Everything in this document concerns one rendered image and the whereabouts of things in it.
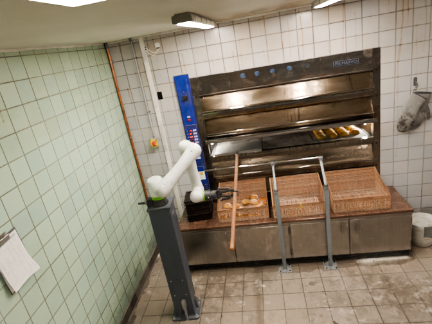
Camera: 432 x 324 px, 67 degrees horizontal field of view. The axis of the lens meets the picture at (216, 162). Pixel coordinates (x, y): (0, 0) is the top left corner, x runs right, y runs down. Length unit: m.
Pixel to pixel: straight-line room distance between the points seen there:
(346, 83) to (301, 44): 0.62
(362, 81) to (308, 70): 0.56
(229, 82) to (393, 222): 2.20
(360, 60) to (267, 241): 2.09
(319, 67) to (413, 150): 1.38
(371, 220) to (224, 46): 2.30
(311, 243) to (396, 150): 1.38
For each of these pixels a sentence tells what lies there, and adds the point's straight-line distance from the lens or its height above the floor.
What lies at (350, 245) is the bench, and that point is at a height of 0.22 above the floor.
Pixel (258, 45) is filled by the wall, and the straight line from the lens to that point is 3.57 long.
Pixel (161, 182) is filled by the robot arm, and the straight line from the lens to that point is 2.66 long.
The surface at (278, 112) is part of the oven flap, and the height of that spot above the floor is 1.59.
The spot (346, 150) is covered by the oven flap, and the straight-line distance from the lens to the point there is 3.93.
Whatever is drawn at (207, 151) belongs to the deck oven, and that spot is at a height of 1.26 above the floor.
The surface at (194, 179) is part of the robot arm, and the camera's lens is 2.95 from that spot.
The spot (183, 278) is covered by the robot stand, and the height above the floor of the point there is 0.45.
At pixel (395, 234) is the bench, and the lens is 3.87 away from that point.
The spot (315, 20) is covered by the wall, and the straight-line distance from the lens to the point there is 3.62.
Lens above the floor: 2.42
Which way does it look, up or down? 20 degrees down
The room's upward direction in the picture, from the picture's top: 10 degrees counter-clockwise
